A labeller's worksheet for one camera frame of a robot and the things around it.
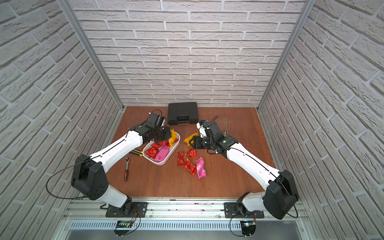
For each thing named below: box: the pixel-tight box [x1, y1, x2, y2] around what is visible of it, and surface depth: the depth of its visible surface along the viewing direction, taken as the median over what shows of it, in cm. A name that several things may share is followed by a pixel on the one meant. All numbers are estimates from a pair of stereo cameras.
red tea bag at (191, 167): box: [183, 158, 197, 176], surface depth 87 cm
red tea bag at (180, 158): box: [177, 151, 185, 166], surface depth 91 cm
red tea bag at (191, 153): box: [185, 148, 197, 159], surface depth 91 cm
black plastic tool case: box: [167, 102, 199, 125], surface depth 118 cm
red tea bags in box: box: [144, 140, 170, 159], surface depth 91 cm
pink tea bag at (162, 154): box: [154, 145, 170, 163], surface depth 92 cm
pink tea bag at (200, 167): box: [195, 156, 207, 180], surface depth 86 cm
